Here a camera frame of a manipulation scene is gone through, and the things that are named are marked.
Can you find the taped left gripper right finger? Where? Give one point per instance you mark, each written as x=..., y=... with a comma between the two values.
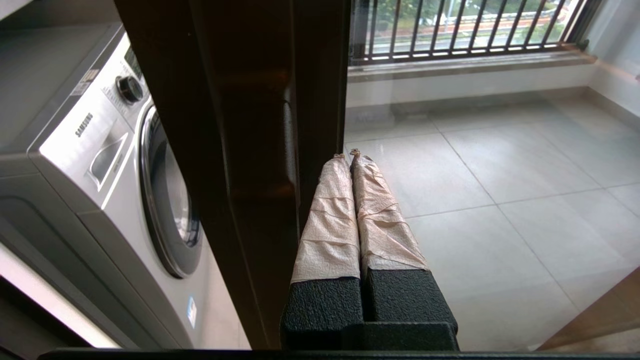
x=390, y=250

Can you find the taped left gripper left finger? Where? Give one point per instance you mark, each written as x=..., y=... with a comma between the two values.
x=330, y=240

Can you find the dark framed sliding glass door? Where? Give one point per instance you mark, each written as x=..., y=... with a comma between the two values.
x=175, y=150

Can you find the stone window sill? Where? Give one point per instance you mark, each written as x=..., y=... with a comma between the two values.
x=475, y=65

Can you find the black metal balcony railing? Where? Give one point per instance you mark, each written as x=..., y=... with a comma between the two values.
x=475, y=52

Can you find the silver front-load washing machine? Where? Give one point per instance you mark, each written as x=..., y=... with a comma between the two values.
x=75, y=150

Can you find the white cabinet shelf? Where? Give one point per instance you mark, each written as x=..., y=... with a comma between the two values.
x=10, y=6

